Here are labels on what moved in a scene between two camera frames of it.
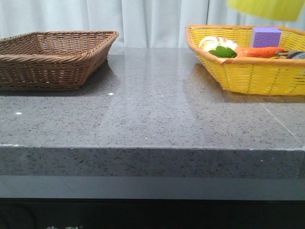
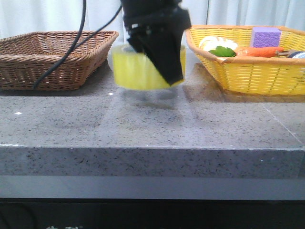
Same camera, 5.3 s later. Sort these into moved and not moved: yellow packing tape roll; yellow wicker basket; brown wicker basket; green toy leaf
Moved: yellow packing tape roll
Not moved: green toy leaf; yellow wicker basket; brown wicker basket
